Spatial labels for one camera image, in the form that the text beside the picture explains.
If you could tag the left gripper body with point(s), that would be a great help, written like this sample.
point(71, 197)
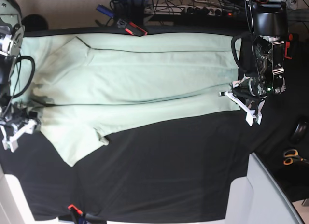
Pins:
point(250, 90)

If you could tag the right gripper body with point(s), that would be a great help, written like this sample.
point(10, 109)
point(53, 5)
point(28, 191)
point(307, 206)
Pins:
point(17, 118)

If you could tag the light green T-shirt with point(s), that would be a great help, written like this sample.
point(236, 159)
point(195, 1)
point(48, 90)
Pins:
point(87, 86)

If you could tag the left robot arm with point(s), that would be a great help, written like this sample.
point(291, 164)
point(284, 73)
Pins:
point(268, 31)

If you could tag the red and black clamp right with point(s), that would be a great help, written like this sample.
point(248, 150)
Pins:
point(289, 45)

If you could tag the black tape roll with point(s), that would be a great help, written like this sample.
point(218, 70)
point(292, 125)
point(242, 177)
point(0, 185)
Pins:
point(299, 132)

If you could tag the black table cloth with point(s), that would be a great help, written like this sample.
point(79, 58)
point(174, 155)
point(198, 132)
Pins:
point(174, 171)

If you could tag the white chair right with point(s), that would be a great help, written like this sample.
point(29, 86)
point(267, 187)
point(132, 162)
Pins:
point(257, 198)

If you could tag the white chair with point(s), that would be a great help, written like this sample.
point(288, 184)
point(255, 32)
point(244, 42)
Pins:
point(257, 198)
point(14, 208)

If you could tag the white chair left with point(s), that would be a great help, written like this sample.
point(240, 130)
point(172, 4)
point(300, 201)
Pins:
point(14, 208)

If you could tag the white power strip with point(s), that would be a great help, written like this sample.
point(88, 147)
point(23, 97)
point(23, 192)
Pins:
point(184, 10)

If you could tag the red clamp bottom edge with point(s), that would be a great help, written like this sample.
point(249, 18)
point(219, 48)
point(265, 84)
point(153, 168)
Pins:
point(80, 217)

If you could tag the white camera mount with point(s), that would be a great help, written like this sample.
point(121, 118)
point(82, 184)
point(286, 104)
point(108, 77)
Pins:
point(11, 142)
point(252, 116)

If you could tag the orange handled scissors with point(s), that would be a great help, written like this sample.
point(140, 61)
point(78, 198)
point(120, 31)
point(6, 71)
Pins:
point(292, 156)

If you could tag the blue handle clamp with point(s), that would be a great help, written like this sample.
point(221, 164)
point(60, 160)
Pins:
point(105, 10)

